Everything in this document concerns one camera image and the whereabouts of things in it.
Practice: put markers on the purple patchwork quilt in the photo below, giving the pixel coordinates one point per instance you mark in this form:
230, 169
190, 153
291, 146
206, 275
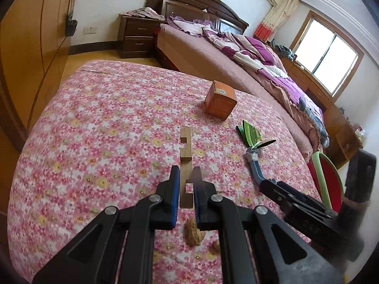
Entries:
266, 62

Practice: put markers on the pink clothes pile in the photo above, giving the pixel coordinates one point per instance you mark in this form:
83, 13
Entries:
142, 13

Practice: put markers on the green packet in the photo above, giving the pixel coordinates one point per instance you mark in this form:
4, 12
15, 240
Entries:
250, 133

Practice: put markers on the blue plaid cloth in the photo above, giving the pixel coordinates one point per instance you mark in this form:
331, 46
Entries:
314, 118

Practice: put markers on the bed with purple quilt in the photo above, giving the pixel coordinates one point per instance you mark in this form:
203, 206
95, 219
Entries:
201, 53

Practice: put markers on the notched wooden piece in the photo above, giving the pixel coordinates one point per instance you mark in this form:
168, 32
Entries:
186, 153

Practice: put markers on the blue clothing heap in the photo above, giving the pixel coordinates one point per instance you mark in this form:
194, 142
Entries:
285, 52

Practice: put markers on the wood framed window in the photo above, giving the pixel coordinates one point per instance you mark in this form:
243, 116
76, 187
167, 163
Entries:
328, 53

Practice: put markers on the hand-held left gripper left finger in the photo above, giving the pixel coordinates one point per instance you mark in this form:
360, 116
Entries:
176, 189

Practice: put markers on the wooden wardrobe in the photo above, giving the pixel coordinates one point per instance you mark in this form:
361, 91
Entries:
26, 35

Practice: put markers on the dark wooden nightstand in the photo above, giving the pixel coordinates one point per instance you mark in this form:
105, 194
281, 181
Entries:
137, 38

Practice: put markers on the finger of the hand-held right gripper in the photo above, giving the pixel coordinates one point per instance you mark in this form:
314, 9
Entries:
257, 168

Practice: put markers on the white and red curtain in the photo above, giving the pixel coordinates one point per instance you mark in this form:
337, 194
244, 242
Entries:
277, 17

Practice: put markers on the wall switch plate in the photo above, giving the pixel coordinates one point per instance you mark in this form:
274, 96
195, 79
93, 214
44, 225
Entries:
90, 30

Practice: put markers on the long wooden desk cabinet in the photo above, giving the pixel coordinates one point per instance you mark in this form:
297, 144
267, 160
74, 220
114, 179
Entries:
340, 127

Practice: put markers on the dark wooden headboard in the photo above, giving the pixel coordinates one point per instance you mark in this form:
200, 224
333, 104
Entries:
192, 0

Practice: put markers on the small items on desk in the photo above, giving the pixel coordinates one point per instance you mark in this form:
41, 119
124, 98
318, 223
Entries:
360, 131

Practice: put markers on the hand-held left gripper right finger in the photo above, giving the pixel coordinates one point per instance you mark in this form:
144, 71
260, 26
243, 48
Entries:
197, 210

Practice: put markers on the peanut shell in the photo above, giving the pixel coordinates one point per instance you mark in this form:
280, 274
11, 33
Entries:
194, 232

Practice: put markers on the purple ruffled pillow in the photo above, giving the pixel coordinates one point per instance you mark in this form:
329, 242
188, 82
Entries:
189, 26

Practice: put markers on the orange-brown cardboard box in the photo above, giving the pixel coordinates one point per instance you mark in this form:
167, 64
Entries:
220, 100

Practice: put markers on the black hanging bag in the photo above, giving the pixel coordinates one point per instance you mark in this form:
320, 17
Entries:
71, 26

